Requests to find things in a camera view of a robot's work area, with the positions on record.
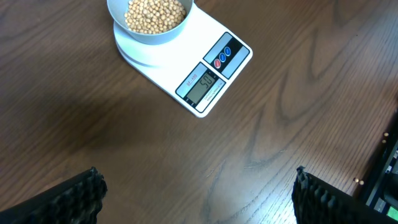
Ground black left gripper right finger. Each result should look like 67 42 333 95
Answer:
292 166 395 224

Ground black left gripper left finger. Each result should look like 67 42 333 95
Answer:
1 167 108 224

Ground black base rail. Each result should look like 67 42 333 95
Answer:
358 114 397 221

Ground soybeans in bowl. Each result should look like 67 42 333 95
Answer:
124 0 188 34

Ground white digital kitchen scale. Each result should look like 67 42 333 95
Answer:
113 5 252 118

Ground light grey bowl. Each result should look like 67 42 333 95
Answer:
107 0 195 45

